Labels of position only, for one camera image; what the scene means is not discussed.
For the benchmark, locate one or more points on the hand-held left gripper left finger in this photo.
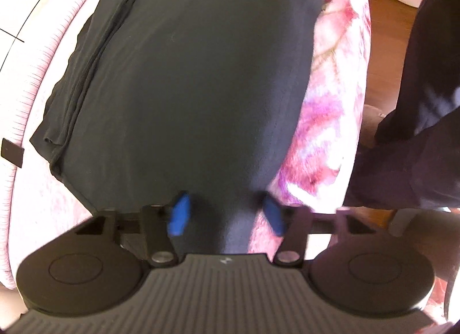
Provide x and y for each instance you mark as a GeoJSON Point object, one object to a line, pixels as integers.
{"type": "Point", "coordinates": [179, 215]}

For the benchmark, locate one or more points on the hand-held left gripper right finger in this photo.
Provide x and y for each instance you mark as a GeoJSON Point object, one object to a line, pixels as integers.
{"type": "Point", "coordinates": [275, 217]}

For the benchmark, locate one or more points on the black garment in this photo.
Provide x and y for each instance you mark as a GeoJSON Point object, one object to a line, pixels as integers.
{"type": "Point", "coordinates": [197, 86]}

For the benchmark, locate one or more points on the pink floral blanket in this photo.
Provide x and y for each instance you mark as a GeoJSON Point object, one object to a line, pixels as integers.
{"type": "Point", "coordinates": [323, 122]}

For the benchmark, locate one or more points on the person's black clothing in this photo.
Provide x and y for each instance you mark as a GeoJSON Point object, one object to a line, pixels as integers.
{"type": "Point", "coordinates": [420, 132]}

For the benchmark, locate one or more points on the black fabric tag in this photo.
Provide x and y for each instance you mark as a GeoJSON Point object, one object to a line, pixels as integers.
{"type": "Point", "coordinates": [12, 152]}

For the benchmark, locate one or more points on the white ribbed mattress edge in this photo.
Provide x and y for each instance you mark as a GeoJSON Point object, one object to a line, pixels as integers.
{"type": "Point", "coordinates": [32, 71]}

